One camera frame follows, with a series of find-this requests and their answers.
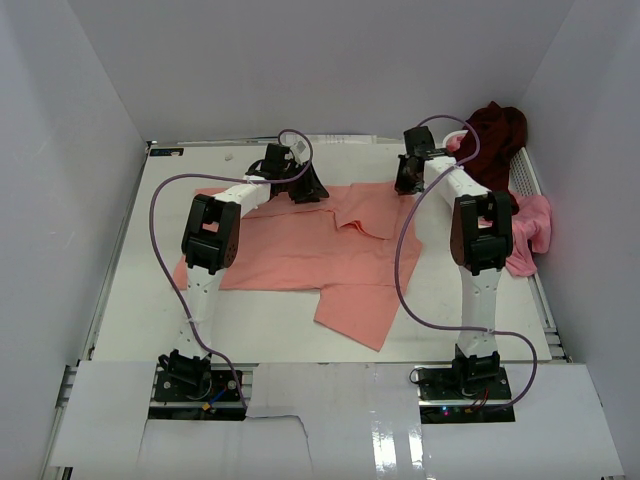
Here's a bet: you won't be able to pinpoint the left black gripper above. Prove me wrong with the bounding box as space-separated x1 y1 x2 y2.
279 161 328 205

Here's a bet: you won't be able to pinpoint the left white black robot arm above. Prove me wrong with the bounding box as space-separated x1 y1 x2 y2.
149 159 329 400

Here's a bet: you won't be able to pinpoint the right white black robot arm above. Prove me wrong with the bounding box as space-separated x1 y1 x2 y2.
395 154 513 399

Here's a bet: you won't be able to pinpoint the papers behind table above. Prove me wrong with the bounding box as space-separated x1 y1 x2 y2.
278 132 377 145

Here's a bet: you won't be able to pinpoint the dark red shirt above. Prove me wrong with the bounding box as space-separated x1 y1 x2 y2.
464 102 528 191

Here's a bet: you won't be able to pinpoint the white plastic laundry basket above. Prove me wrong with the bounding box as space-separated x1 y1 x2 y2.
442 130 542 196

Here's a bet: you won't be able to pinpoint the pink shirt in basket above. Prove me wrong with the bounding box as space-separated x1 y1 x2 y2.
506 192 552 277

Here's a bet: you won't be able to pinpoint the black label sticker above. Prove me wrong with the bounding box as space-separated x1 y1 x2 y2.
149 148 184 157

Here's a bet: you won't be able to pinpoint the white paper sheets front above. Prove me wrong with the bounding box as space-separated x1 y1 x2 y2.
50 362 624 479

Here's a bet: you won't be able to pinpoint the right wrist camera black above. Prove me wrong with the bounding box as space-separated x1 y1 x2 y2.
403 126 449 159

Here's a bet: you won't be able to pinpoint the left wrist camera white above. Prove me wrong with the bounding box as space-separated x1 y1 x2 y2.
288 140 311 164

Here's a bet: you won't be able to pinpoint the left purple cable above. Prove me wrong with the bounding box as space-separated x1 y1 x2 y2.
149 128 315 409

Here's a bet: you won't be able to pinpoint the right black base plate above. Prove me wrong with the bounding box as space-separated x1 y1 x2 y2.
409 367 516 425

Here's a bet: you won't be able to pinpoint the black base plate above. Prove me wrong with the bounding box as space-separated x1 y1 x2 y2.
150 368 250 420
409 367 516 425

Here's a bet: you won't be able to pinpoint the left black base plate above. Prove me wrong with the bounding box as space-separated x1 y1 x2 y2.
150 368 250 420

